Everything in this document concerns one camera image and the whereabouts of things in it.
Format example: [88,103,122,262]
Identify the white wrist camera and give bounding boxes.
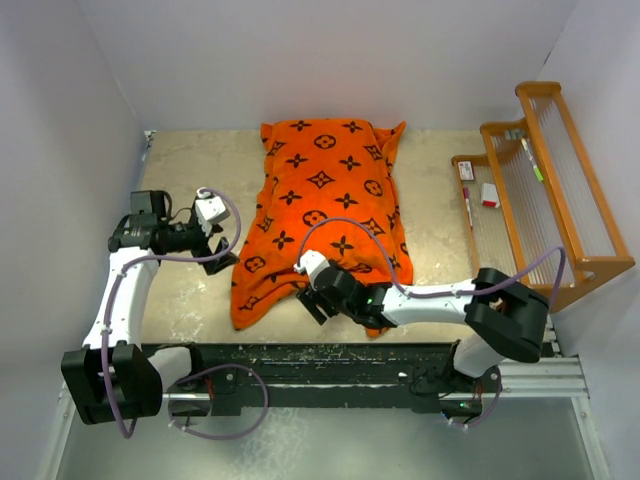
[194,196,230,225]
[293,250,330,284]

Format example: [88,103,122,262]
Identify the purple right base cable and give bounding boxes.
[442,367,503,431]

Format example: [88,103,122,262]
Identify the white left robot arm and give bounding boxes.
[61,187,241,438]

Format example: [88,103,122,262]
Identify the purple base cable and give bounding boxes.
[167,363,270,441]
[442,367,503,431]

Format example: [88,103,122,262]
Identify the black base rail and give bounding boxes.
[167,343,500,417]

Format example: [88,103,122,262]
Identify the red white marker pen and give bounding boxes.
[462,186,473,229]

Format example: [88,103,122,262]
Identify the orange wooden tiered rack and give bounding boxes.
[451,81,635,313]

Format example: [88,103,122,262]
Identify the white red small box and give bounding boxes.
[481,183,501,208]

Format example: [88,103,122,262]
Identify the grey small clip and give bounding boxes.
[504,128,526,141]

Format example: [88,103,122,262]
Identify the aluminium frame rail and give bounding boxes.
[58,328,592,479]

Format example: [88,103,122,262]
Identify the orange patterned pillowcase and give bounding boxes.
[230,118,414,331]

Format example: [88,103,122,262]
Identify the green tipped white pen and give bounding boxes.
[520,138,544,182]

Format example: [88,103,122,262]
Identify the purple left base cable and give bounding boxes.
[167,363,270,441]

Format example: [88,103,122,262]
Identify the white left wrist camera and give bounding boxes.
[194,196,230,225]

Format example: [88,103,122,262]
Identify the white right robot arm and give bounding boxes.
[294,251,549,391]

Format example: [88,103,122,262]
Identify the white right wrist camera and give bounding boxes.
[293,250,330,284]

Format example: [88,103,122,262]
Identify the white red label card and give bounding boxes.
[458,160,475,182]

